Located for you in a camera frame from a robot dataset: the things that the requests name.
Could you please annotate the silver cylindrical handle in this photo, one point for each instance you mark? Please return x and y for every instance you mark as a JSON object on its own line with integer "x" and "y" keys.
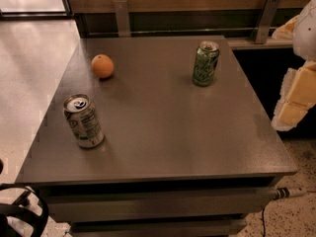
{"x": 290, "y": 193}

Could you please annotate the orange fruit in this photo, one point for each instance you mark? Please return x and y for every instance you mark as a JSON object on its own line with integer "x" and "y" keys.
{"x": 102, "y": 66}

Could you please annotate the grey drawer cabinet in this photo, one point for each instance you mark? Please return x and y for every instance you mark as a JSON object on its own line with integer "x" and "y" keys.
{"x": 177, "y": 160}

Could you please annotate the left metal bracket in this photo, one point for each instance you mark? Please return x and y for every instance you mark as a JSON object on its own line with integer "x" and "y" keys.
{"x": 122, "y": 17}

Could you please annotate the right metal bracket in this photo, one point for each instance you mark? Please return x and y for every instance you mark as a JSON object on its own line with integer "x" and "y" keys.
{"x": 260, "y": 33}

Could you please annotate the black chair base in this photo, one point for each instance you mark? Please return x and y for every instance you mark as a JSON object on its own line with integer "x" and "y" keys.
{"x": 23, "y": 213}

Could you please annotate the green soda can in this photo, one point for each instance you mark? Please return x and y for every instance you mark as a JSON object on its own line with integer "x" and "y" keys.
{"x": 205, "y": 63}

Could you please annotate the metal bracket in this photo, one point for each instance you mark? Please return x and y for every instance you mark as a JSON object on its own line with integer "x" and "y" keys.
{"x": 122, "y": 17}
{"x": 260, "y": 33}

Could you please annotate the silver soda can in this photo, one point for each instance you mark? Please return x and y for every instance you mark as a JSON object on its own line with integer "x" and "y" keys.
{"x": 82, "y": 117}

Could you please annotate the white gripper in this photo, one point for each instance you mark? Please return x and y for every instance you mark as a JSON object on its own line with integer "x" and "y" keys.
{"x": 306, "y": 34}

